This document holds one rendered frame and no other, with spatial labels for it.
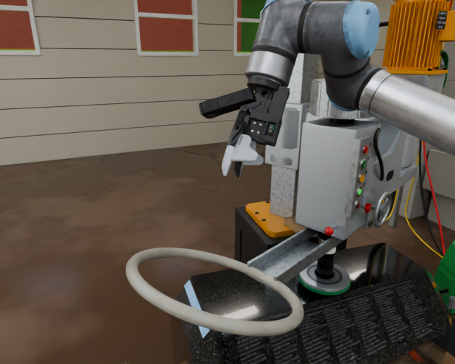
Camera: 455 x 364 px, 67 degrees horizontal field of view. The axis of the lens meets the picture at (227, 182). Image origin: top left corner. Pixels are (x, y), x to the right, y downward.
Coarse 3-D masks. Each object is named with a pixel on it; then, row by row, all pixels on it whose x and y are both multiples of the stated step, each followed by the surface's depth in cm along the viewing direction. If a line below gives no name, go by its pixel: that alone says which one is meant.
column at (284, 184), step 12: (300, 60) 197; (312, 60) 203; (300, 72) 199; (312, 72) 206; (300, 84) 201; (300, 96) 203; (276, 168) 228; (288, 168) 222; (276, 180) 231; (288, 180) 224; (276, 192) 233; (288, 192) 226; (276, 204) 236; (288, 204) 229; (288, 216) 231
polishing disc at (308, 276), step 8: (312, 264) 155; (336, 264) 155; (304, 272) 150; (312, 272) 150; (336, 272) 150; (344, 272) 150; (304, 280) 144; (312, 280) 144; (320, 280) 144; (328, 280) 144; (336, 280) 144; (344, 280) 144; (320, 288) 140; (328, 288) 139; (336, 288) 139; (344, 288) 141
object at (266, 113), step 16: (256, 80) 65; (256, 96) 67; (272, 96) 66; (288, 96) 68; (240, 112) 65; (256, 112) 65; (272, 112) 66; (256, 128) 66; (272, 128) 66; (272, 144) 68
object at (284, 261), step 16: (368, 224) 149; (288, 240) 128; (304, 240) 137; (336, 240) 134; (256, 256) 117; (272, 256) 123; (288, 256) 126; (304, 256) 117; (320, 256) 126; (272, 272) 116; (288, 272) 110; (272, 288) 108
